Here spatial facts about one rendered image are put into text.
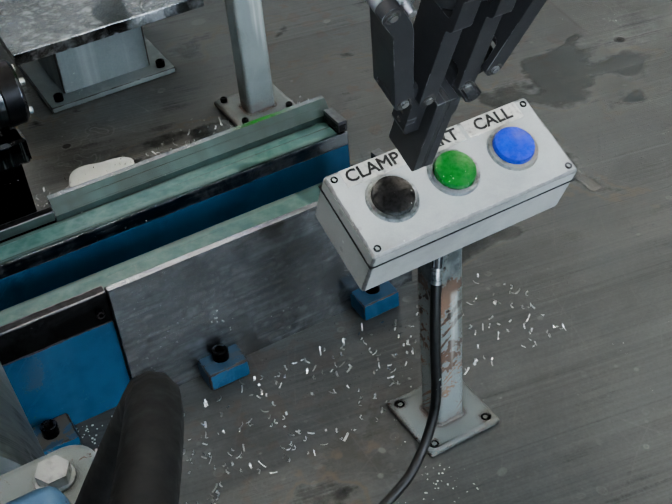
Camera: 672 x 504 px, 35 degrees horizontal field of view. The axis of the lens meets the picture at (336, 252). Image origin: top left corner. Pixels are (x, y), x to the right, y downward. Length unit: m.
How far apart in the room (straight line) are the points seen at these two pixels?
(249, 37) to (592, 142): 0.41
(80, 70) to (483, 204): 0.79
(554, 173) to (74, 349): 0.42
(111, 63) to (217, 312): 0.56
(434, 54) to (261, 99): 0.75
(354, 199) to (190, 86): 0.72
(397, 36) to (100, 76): 0.93
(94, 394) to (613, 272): 0.50
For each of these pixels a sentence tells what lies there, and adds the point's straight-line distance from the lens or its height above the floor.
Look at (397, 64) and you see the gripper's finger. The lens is 0.57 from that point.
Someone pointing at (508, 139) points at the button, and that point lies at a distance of 0.77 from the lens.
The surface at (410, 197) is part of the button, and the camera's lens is 0.72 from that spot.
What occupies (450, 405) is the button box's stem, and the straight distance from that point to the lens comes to 0.91.
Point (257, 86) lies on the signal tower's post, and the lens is 1.31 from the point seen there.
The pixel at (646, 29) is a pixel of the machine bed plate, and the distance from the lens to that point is 1.49.
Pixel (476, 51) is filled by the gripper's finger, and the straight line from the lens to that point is 0.60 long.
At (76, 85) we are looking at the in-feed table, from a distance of 1.44.
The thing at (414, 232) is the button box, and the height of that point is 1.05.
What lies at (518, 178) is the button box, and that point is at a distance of 0.76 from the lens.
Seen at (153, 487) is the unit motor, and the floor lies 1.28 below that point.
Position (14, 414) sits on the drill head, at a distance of 0.61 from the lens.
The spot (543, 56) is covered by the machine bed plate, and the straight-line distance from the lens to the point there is 1.42.
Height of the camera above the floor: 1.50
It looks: 39 degrees down
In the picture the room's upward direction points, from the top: 6 degrees counter-clockwise
